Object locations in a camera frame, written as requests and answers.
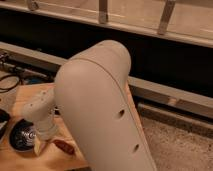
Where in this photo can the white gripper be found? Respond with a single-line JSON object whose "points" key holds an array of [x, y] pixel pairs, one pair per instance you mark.
{"points": [[45, 130]]}

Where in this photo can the red chili pepper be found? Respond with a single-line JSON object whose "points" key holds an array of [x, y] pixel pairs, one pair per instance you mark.
{"points": [[65, 147]]}

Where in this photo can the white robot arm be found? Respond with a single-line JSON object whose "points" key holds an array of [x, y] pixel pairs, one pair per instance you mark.
{"points": [[91, 93]]}

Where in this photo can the black round pan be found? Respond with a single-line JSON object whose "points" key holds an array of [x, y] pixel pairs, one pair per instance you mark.
{"points": [[22, 136]]}

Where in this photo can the wooden cutting board table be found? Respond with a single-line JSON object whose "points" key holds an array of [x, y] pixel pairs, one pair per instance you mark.
{"points": [[52, 158]]}

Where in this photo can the dark object at left edge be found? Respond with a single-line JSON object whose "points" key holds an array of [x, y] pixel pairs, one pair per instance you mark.
{"points": [[4, 119]]}

